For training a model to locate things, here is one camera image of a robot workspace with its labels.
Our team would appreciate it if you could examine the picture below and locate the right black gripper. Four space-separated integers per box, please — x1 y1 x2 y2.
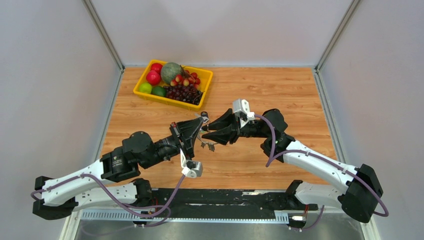
201 108 270 146

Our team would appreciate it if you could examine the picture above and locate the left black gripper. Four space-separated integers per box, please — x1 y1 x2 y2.
140 117 204 170

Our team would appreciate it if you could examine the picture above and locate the large silver keyring with clips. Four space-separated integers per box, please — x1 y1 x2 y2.
197 129 218 152

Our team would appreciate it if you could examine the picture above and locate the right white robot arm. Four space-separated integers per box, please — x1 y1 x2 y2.
202 108 389 223

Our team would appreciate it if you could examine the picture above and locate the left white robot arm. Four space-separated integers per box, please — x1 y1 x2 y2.
31 117 204 220

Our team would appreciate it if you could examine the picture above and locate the purple grape bunch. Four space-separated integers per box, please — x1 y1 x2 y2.
163 84 203 106

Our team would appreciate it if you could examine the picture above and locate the dark green lime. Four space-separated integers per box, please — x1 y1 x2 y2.
151 85 167 98

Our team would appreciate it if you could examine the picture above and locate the red lychee cluster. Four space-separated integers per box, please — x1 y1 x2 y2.
169 70 201 90

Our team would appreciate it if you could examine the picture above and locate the light green lime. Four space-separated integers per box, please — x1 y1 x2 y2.
138 82 153 94

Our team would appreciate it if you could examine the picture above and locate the green melon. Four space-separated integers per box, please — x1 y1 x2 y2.
160 62 183 85

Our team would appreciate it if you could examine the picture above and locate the red apple front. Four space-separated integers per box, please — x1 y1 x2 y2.
146 70 162 86

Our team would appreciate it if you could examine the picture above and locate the red apple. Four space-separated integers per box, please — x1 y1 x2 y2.
150 63 163 74
146 70 162 86

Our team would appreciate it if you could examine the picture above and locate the red apple back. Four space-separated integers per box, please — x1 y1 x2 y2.
150 63 163 74

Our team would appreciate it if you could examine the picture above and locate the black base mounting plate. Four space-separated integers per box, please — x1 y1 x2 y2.
133 188 319 228

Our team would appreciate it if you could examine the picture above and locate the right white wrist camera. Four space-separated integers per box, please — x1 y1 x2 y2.
232 98 255 129

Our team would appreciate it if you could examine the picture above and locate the aluminium frame rail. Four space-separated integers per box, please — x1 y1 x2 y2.
62 187 332 224

